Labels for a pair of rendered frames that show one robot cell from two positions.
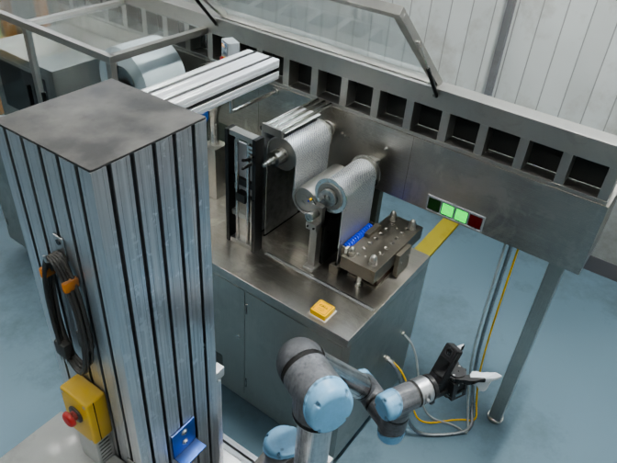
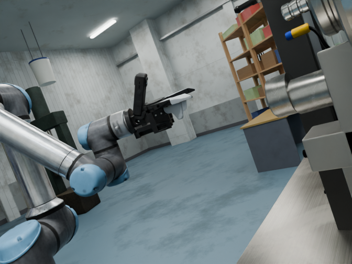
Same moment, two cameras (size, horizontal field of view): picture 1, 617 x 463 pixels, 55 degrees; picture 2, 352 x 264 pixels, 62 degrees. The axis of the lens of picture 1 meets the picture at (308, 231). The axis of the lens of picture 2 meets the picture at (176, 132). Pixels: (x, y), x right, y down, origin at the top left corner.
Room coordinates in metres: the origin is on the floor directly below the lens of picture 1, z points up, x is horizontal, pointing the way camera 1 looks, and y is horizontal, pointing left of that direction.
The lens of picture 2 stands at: (1.80, -0.29, 1.20)
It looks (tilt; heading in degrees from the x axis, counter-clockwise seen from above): 4 degrees down; 94
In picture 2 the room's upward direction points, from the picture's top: 20 degrees counter-clockwise
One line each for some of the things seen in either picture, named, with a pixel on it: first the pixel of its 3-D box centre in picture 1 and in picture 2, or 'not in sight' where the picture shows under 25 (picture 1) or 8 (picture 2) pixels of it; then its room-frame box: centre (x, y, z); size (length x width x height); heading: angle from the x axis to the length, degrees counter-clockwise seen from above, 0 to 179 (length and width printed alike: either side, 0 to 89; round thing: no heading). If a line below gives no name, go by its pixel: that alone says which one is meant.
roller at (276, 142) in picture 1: (300, 143); not in sight; (2.18, 0.06, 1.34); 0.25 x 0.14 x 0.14; 146
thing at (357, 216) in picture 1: (356, 218); not in sight; (2.00, -0.19, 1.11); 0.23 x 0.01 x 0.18; 146
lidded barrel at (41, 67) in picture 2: not in sight; (43, 72); (-1.44, 7.18, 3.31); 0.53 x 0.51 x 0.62; 149
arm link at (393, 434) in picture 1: (389, 419); not in sight; (1.03, -0.27, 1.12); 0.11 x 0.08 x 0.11; 32
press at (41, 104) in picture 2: not in sight; (56, 150); (-0.91, 5.19, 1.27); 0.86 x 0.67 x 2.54; 146
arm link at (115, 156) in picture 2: not in sight; (110, 166); (1.53, 0.52, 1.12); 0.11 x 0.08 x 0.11; 83
